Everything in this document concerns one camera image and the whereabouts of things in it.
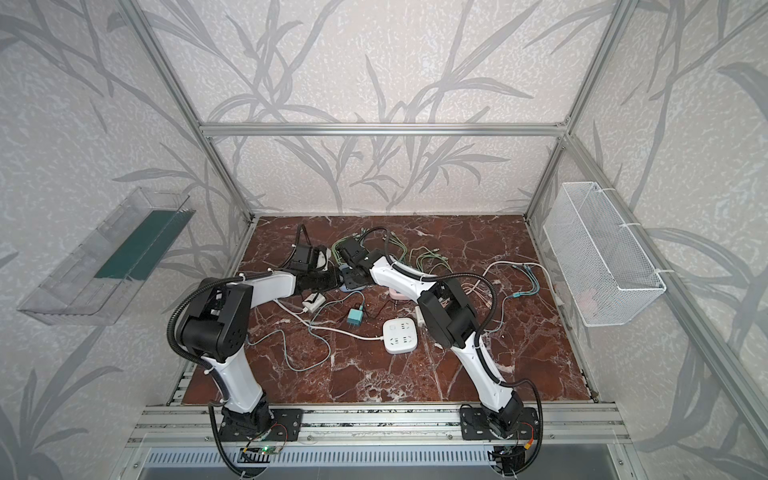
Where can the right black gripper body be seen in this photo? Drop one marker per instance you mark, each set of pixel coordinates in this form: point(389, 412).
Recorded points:
point(350, 276)

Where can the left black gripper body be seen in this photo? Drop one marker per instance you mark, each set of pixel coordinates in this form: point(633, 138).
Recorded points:
point(327, 280)

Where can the teal charger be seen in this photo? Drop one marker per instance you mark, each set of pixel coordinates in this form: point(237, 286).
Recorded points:
point(355, 316)

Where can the white power strip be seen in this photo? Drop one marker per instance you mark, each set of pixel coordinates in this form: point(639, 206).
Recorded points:
point(400, 335)

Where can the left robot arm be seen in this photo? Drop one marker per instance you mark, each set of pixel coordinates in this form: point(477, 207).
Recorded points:
point(209, 327)

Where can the pink power strip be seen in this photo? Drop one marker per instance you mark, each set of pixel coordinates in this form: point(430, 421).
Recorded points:
point(395, 295)

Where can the clear plastic wall tray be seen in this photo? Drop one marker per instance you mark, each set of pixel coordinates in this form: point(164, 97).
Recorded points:
point(95, 283)

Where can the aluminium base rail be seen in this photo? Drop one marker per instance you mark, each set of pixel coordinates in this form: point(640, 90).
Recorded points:
point(408, 424)

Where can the white wire mesh basket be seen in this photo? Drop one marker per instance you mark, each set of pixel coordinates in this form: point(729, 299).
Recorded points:
point(608, 274)

